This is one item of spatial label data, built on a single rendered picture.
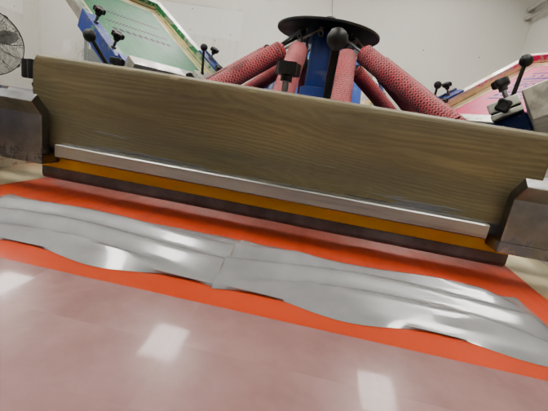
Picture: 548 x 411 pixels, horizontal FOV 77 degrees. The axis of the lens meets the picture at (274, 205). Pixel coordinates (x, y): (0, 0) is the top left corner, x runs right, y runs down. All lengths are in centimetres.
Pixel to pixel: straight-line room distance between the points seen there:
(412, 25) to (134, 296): 454
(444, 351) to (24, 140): 31
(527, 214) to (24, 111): 37
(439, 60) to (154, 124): 442
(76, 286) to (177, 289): 4
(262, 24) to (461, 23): 223
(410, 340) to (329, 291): 4
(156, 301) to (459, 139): 21
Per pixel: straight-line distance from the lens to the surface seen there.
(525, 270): 35
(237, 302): 17
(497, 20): 488
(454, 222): 26
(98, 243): 21
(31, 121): 33
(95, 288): 18
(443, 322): 19
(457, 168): 27
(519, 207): 28
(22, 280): 19
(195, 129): 27
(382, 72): 94
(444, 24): 470
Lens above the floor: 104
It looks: 14 degrees down
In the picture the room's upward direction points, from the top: 9 degrees clockwise
